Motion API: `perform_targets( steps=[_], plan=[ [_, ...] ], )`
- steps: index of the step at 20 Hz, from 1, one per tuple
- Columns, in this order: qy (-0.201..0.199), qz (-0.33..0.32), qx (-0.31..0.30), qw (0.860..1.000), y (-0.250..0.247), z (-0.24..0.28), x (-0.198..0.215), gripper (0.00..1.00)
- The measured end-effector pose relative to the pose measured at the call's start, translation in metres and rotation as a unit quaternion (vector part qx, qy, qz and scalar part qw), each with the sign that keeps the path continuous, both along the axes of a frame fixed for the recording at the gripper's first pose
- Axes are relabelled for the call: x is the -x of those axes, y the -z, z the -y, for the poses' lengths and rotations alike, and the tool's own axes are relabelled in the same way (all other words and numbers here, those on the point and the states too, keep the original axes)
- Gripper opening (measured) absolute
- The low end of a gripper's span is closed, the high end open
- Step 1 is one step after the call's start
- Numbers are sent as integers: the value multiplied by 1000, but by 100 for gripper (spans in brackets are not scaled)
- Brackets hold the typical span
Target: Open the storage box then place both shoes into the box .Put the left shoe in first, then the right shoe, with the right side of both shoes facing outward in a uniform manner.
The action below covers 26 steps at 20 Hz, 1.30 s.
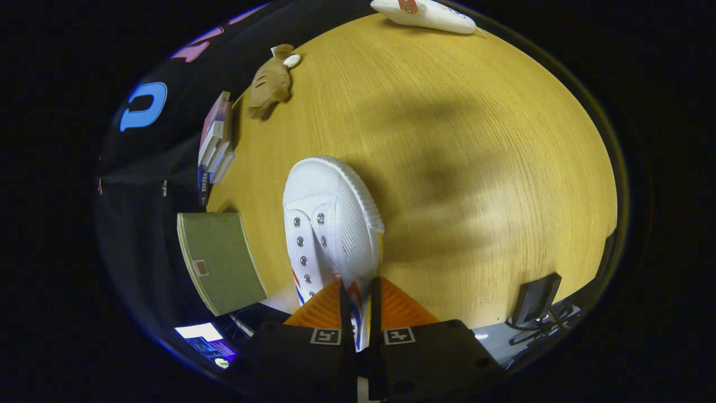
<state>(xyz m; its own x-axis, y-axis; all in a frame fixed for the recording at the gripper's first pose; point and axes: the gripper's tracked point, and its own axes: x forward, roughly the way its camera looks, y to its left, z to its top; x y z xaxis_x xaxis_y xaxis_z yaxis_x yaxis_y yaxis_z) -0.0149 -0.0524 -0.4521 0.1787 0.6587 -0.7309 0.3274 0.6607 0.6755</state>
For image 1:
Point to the white canvas shoe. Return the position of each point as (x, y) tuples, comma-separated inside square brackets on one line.
[(335, 196)]

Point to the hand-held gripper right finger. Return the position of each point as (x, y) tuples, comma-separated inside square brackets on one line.
[(376, 319)]

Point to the white plush with red label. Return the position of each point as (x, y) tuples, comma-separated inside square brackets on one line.
[(430, 15)]

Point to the brown plush toy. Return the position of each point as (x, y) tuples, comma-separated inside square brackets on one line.
[(271, 81)]

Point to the lit computer screen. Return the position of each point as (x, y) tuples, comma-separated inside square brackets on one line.
[(201, 331)]

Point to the green fabric storage box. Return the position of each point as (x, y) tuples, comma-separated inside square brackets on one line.
[(221, 263)]

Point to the pink cover book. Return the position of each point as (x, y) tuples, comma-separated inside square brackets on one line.
[(215, 115)]

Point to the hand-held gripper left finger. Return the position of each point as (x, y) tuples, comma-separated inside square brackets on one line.
[(347, 324)]

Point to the grey book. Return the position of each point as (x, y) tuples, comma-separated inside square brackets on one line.
[(219, 154)]

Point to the lavender book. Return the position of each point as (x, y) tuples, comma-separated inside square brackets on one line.
[(224, 168)]

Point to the blue book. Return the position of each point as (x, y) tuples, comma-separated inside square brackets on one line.
[(204, 187)]

